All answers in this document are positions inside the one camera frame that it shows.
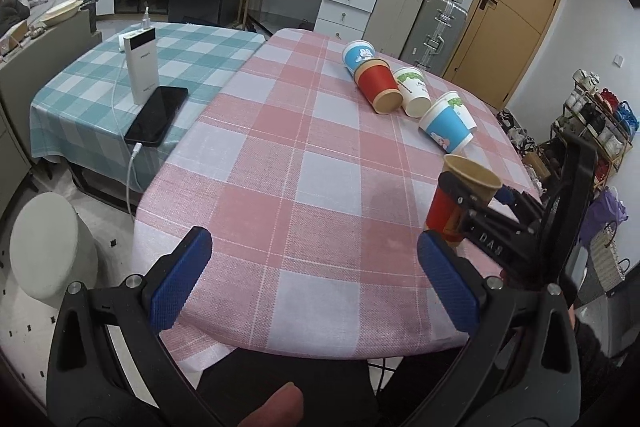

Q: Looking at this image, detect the blue paper cup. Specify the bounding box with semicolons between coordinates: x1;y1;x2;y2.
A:
342;40;376;75
418;100;473;154

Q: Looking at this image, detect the teal checkered tablecloth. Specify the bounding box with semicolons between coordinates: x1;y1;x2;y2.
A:
29;23;265;190

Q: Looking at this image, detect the wooden door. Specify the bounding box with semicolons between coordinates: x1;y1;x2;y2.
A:
444;0;561;109

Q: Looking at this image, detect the person's left hand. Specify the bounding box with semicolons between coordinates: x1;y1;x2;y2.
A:
239;383;304;427

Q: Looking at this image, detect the shoe rack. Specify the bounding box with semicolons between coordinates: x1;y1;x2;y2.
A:
544;69;639;194

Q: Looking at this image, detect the white power bank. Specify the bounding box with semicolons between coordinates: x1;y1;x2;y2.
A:
122;27;160;105

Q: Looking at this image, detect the pink checkered tablecloth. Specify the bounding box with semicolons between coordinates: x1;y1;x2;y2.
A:
130;27;542;361

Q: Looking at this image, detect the blue paper cup far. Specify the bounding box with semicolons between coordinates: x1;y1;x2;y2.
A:
342;40;376;75

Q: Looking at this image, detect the silver suitcase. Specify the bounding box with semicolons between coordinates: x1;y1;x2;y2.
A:
400;0;468;76

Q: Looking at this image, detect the blue paper cup near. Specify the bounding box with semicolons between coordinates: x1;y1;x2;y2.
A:
418;100;473;154

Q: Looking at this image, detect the red paper cup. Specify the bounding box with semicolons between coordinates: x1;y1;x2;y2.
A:
354;58;404;115
425;154;502;248

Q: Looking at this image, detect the green paper cup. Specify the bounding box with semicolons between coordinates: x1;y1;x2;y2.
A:
438;91;477;133
394;66;432;119

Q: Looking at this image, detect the black smartphone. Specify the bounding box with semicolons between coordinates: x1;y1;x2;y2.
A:
124;86;189;148

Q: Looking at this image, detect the beige suitcase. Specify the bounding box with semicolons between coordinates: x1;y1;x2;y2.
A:
363;0;424;58

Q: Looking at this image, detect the white charging cable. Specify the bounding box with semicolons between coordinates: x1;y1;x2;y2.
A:
110;45;144;223

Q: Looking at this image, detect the green paper cup right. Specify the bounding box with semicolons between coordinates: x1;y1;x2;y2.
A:
438;91;477;133

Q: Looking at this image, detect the white round stool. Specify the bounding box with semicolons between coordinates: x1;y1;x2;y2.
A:
10;192;99;308

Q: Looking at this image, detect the green paper cup left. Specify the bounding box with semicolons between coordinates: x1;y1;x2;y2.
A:
394;66;432;119

